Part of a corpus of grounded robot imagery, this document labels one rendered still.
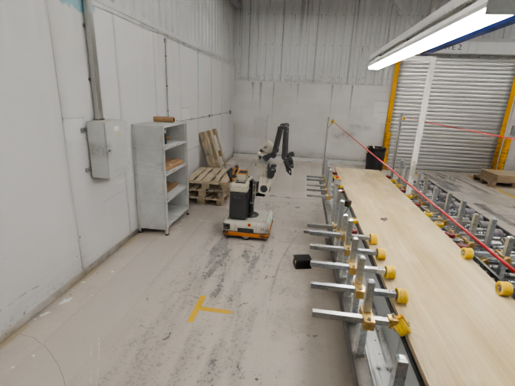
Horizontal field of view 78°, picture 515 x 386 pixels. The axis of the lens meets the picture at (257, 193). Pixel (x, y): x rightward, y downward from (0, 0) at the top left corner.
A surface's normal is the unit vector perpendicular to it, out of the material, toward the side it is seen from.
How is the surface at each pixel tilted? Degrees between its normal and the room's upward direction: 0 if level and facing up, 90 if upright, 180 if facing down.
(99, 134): 90
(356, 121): 90
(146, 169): 90
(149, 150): 90
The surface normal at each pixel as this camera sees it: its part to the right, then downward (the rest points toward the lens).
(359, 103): -0.15, 0.28
